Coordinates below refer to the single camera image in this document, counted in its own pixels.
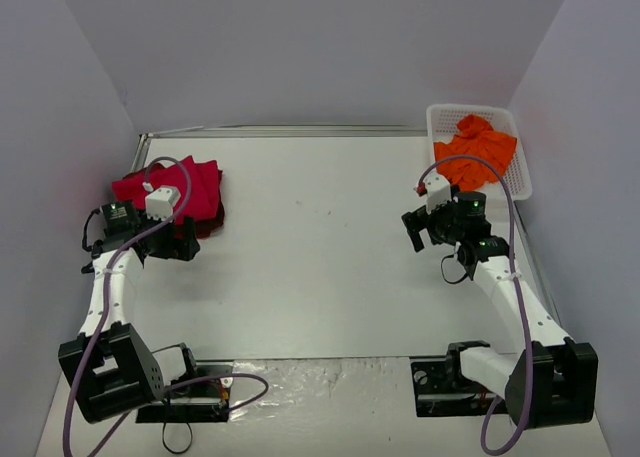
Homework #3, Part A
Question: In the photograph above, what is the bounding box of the bright red t shirt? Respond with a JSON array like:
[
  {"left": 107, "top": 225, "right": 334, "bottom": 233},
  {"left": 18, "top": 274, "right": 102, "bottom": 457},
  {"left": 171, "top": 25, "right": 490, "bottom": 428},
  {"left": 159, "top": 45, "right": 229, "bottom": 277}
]
[{"left": 110, "top": 155, "right": 224, "bottom": 224}]

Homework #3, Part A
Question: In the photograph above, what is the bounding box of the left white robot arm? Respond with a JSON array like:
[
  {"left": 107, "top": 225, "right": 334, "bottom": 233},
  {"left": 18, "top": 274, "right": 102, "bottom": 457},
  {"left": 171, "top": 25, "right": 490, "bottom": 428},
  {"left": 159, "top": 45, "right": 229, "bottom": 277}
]
[{"left": 58, "top": 200, "right": 200, "bottom": 423}]

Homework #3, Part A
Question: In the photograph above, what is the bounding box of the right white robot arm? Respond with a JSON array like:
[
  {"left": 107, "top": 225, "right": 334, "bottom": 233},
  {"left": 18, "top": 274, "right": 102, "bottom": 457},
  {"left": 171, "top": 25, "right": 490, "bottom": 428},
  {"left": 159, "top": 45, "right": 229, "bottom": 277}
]
[{"left": 402, "top": 192, "right": 599, "bottom": 428}]

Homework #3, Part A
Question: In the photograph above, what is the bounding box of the dark red folded t shirt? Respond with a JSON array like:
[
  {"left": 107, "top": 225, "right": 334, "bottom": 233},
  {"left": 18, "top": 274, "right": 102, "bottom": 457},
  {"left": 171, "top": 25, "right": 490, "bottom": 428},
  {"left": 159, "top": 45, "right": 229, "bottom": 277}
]
[{"left": 195, "top": 175, "right": 225, "bottom": 239}]

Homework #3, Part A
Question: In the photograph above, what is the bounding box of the orange t shirt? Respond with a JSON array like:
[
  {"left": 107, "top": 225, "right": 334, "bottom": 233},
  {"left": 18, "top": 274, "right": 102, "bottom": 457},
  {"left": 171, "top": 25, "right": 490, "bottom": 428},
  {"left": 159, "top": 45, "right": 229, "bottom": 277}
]
[{"left": 434, "top": 114, "right": 517, "bottom": 191}]

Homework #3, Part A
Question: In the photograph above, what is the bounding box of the white plastic basket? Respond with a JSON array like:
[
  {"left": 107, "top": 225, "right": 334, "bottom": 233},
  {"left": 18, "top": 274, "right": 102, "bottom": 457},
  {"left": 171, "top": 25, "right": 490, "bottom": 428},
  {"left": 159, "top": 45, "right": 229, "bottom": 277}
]
[{"left": 426, "top": 103, "right": 532, "bottom": 201}]

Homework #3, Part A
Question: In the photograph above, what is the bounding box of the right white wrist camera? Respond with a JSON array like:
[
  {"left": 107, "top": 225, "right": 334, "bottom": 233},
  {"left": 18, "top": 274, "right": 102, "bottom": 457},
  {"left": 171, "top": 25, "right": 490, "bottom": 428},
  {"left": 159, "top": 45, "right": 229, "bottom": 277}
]
[{"left": 415, "top": 173, "right": 460, "bottom": 218}]

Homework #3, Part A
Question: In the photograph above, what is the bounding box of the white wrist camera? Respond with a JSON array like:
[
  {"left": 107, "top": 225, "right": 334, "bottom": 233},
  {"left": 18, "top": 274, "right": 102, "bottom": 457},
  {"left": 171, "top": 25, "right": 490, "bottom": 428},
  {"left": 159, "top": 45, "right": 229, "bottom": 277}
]
[
  {"left": 144, "top": 186, "right": 181, "bottom": 221},
  {"left": 415, "top": 173, "right": 460, "bottom": 218}
]

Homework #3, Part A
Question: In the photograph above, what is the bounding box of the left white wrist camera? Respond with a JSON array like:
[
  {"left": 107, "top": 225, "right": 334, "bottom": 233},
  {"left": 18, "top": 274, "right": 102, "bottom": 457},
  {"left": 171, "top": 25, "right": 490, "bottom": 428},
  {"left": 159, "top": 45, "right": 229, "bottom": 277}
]
[{"left": 144, "top": 186, "right": 181, "bottom": 221}]

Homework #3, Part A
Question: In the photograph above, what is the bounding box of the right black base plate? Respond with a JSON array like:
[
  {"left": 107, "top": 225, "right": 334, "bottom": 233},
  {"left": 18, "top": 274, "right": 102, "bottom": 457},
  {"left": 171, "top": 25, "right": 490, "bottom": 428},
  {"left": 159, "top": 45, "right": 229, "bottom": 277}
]
[{"left": 410, "top": 356, "right": 495, "bottom": 418}]

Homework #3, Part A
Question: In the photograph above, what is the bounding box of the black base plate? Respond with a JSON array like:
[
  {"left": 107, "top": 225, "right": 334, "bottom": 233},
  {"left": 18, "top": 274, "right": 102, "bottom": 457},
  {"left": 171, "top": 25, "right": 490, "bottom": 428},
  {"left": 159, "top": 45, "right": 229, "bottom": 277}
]
[
  {"left": 135, "top": 380, "right": 232, "bottom": 424},
  {"left": 410, "top": 356, "right": 495, "bottom": 418}
]

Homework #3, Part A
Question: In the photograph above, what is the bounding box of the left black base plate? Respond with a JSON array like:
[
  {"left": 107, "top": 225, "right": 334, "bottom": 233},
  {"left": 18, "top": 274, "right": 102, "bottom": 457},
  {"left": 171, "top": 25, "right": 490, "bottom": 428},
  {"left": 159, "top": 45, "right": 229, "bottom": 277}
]
[{"left": 135, "top": 380, "right": 232, "bottom": 424}]

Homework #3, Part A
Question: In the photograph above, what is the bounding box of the black loop cable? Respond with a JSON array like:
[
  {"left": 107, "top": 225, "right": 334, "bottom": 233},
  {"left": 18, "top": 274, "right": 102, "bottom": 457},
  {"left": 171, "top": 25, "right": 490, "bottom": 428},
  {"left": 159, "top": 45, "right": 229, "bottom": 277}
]
[{"left": 160, "top": 419, "right": 194, "bottom": 453}]

